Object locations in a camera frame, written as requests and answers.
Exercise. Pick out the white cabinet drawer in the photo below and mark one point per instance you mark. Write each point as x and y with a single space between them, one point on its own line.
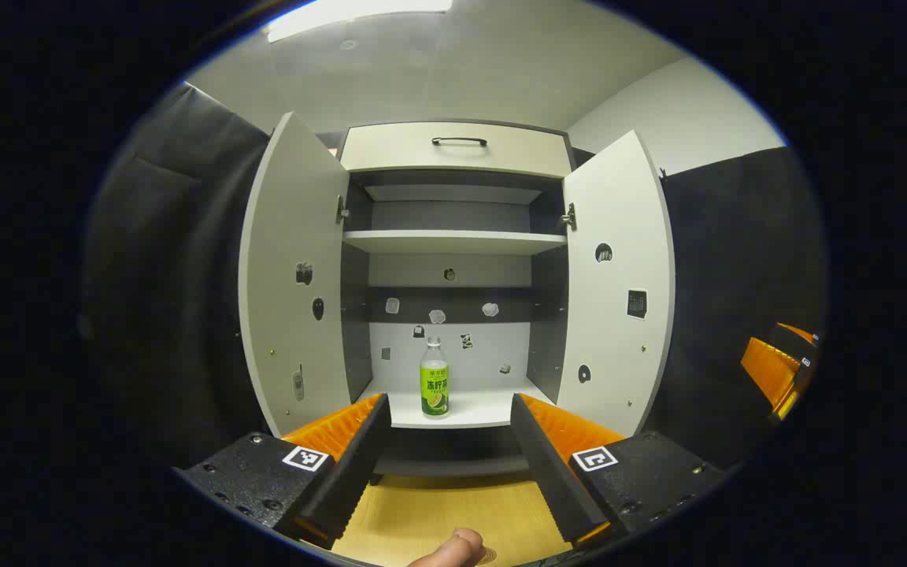
390 150

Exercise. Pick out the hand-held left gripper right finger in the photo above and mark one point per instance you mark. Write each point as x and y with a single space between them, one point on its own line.
552 480

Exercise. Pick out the ceiling light panel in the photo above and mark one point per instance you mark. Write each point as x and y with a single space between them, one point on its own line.
343 16

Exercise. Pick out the white cabinet door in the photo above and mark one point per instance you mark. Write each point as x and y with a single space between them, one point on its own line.
288 260
619 236

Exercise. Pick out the green label plastic bottle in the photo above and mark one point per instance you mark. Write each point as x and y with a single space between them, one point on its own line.
434 386

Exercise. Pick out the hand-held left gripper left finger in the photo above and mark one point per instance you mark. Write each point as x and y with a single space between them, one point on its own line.
351 480

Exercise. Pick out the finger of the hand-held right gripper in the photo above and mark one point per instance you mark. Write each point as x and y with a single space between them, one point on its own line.
768 370
798 342

